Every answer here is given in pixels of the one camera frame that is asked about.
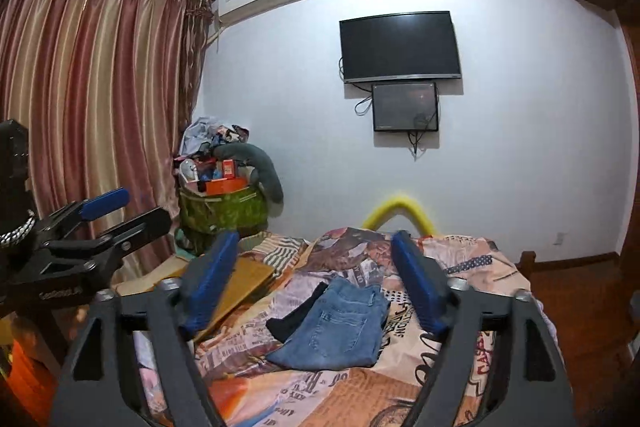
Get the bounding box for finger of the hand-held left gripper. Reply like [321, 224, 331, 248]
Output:
[47, 207, 173, 268]
[37, 188, 131, 235]

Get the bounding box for yellow foam tube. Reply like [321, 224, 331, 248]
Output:
[361, 192, 436, 238]

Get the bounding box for blue jeans pants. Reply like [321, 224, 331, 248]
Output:
[265, 276, 392, 370]

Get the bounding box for black monitor cable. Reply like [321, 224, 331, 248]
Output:
[407, 112, 437, 160]

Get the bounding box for wooden board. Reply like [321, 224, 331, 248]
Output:
[155, 254, 276, 343]

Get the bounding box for printed blanket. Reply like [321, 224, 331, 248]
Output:
[112, 227, 561, 427]

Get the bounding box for green bag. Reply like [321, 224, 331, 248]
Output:
[179, 179, 271, 253]

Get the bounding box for pink striped curtain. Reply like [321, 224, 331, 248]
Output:
[0, 0, 213, 303]

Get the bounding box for grey neck pillow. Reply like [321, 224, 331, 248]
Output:
[214, 142, 285, 208]

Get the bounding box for black television cable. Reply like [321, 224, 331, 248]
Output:
[338, 56, 374, 118]

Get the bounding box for orange box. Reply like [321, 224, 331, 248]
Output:
[205, 177, 249, 196]

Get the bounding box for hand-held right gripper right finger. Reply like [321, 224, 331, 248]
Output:
[391, 230, 581, 427]

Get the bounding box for black folded pants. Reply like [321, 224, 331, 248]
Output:
[265, 281, 331, 343]

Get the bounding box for black wall television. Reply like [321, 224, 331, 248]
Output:
[339, 11, 463, 84]

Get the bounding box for small black wall monitor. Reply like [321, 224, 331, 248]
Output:
[371, 82, 440, 132]

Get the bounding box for pile of clothes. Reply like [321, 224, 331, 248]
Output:
[180, 116, 250, 158]

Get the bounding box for white cloth clutter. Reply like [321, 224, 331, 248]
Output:
[134, 332, 169, 413]

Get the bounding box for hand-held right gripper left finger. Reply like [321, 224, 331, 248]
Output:
[47, 230, 241, 427]

